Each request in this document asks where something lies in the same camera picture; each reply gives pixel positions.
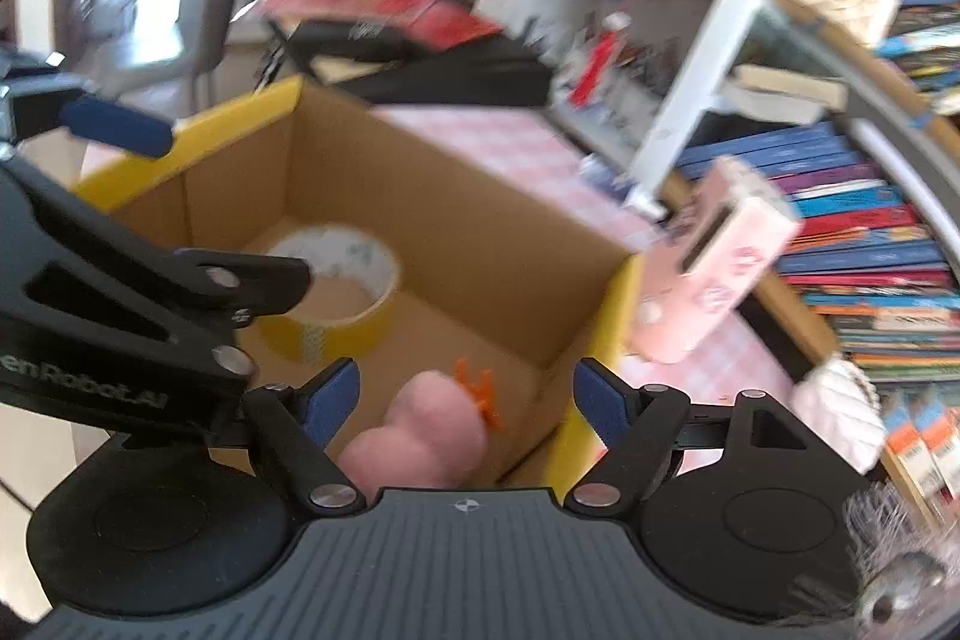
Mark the orange and white box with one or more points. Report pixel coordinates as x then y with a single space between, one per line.
904 437
946 452

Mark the flat lying book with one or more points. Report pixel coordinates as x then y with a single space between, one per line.
772 106
795 81

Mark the pink plush toy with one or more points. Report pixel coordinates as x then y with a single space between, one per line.
427 430

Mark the white wooden bookshelf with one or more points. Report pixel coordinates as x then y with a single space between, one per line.
720 10

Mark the yellow cardboard box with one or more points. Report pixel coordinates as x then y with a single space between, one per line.
457 250

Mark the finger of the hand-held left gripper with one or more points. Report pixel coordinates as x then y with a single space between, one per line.
259 284
112 124

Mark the pink cylindrical appliance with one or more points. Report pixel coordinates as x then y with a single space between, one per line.
705 284

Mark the row of colourful books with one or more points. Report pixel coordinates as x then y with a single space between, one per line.
862 250

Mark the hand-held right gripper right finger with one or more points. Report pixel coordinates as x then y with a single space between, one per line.
600 404

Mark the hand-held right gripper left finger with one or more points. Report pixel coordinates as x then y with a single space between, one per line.
334 401

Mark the white quilted pouch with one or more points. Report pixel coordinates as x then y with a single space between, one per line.
840 415

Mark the red and white toy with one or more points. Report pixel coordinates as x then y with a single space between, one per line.
600 63

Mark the yellow tape roll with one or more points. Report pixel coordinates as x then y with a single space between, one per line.
364 329

